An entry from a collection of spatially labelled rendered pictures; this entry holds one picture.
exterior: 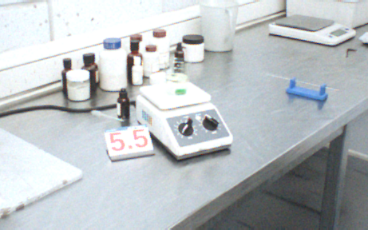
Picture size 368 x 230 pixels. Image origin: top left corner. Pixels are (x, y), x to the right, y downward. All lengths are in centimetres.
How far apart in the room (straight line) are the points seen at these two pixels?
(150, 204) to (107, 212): 7
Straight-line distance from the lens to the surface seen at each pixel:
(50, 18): 146
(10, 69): 135
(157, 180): 99
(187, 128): 105
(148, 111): 113
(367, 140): 265
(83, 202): 93
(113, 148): 107
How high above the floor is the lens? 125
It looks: 21 degrees down
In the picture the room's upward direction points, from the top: straight up
